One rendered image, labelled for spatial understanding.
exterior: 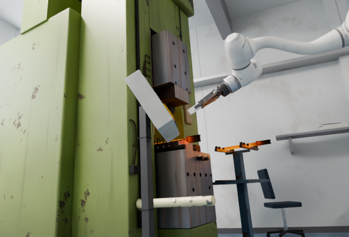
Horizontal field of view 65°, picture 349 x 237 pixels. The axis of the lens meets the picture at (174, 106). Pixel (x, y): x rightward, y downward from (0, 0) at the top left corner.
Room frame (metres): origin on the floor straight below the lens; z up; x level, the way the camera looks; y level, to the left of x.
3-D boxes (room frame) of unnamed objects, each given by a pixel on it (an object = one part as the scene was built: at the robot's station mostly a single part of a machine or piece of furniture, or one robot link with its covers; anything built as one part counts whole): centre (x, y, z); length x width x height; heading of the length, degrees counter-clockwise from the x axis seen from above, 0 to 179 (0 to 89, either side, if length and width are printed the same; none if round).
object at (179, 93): (1.93, 0.12, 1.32); 0.42 x 0.20 x 0.10; 60
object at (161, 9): (2.04, 0.23, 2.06); 0.44 x 0.41 x 0.47; 60
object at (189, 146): (1.93, 0.12, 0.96); 0.42 x 0.20 x 0.09; 60
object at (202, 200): (1.48, 0.03, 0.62); 0.44 x 0.05 x 0.05; 60
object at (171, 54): (1.96, 0.10, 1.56); 0.42 x 0.39 x 0.40; 60
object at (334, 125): (3.85, -2.20, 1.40); 0.33 x 0.32 x 0.08; 70
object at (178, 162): (1.98, 0.10, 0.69); 0.56 x 0.38 x 0.45; 60
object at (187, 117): (2.16, -0.10, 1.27); 0.09 x 0.02 x 0.17; 150
